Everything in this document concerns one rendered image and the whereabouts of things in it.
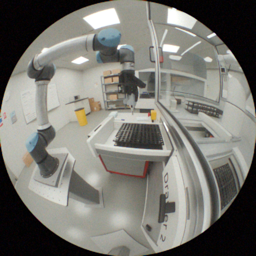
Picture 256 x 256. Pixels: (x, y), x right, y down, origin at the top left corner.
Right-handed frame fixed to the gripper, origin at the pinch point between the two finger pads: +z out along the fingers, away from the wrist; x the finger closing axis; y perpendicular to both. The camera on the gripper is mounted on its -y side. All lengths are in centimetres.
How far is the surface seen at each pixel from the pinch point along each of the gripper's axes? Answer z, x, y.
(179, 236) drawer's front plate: 7, 48, 25
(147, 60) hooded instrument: -53, -39, -57
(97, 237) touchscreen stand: 97, 54, 87
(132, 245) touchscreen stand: 96, 80, 59
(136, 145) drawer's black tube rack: 12.6, 15.9, 10.9
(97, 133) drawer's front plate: 7.4, 3.1, 23.9
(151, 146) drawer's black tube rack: 12.6, 20.9, 6.1
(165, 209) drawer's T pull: 8.6, 39.7, 21.6
